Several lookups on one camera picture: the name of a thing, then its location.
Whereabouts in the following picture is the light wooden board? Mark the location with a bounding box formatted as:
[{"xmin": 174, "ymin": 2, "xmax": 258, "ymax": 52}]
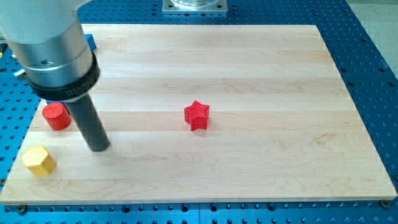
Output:
[{"xmin": 1, "ymin": 24, "xmax": 397, "ymax": 205}]

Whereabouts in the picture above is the red star block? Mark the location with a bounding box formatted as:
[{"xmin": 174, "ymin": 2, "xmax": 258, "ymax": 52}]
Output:
[{"xmin": 184, "ymin": 100, "xmax": 210, "ymax": 131}]

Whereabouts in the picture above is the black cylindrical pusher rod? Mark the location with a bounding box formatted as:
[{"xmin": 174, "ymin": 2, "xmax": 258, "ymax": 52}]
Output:
[{"xmin": 65, "ymin": 94, "xmax": 110, "ymax": 152}]

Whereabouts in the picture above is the blue block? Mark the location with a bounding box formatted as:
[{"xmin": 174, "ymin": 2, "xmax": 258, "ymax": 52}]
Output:
[{"xmin": 85, "ymin": 34, "xmax": 96, "ymax": 51}]

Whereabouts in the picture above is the red cylinder block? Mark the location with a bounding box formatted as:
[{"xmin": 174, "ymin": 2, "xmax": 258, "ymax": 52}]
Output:
[{"xmin": 42, "ymin": 102, "xmax": 72, "ymax": 131}]

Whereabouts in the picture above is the yellow hexagon block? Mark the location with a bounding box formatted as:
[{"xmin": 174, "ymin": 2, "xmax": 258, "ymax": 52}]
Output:
[{"xmin": 22, "ymin": 146, "xmax": 57, "ymax": 177}]

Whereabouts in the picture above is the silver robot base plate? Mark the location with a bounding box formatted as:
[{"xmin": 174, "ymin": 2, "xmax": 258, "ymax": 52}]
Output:
[{"xmin": 162, "ymin": 0, "xmax": 228, "ymax": 14}]

